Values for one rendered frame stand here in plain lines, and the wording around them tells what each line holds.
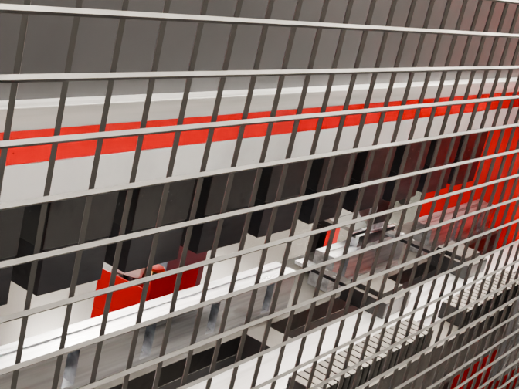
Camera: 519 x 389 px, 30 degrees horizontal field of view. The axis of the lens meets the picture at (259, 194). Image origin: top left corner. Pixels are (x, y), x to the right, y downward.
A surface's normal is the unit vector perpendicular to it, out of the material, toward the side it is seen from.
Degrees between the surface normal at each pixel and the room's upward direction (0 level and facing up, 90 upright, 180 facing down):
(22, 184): 90
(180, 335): 90
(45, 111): 90
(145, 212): 90
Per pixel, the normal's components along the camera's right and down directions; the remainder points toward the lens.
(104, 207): 0.79, 0.35
